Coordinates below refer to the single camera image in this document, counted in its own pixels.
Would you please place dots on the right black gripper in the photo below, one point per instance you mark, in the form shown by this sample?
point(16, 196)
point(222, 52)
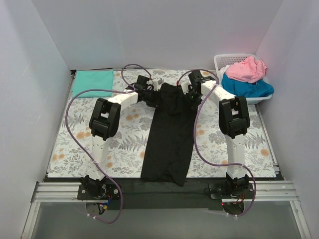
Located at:
point(190, 98)

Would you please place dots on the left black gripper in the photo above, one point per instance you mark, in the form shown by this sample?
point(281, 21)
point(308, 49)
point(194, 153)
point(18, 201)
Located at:
point(152, 98)

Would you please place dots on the black t shirt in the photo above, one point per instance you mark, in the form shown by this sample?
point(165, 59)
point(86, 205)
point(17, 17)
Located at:
point(170, 142)

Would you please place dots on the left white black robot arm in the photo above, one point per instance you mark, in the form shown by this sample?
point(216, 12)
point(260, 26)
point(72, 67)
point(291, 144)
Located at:
point(104, 124)

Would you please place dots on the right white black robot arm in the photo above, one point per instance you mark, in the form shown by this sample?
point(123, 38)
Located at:
point(234, 121)

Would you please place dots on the white garment in basket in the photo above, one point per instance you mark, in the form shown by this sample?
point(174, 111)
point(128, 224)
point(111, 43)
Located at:
point(222, 71)

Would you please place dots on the blue t shirt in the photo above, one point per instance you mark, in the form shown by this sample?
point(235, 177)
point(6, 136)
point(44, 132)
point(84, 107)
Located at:
point(248, 90)

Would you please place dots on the white plastic basket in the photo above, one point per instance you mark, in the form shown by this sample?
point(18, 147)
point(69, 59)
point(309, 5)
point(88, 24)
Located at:
point(222, 60)

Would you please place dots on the floral table cloth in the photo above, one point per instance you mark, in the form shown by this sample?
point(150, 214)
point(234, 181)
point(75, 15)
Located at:
point(127, 148)

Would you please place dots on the folded teal t shirt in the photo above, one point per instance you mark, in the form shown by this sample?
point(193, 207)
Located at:
point(86, 80)

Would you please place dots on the pink t shirt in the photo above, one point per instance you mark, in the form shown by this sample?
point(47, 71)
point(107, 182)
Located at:
point(250, 70)

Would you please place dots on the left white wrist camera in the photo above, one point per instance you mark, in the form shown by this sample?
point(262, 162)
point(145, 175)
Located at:
point(157, 83)

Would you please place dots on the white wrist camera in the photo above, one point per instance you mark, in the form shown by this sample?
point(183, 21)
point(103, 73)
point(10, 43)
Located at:
point(184, 86)
point(157, 83)

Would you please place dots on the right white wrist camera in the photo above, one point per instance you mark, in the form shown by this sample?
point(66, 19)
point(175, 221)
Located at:
point(184, 86)

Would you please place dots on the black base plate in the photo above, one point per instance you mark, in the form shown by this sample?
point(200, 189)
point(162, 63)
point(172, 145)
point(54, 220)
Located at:
point(196, 193)

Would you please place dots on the aluminium frame rail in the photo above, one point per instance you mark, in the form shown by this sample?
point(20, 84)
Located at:
point(165, 211)

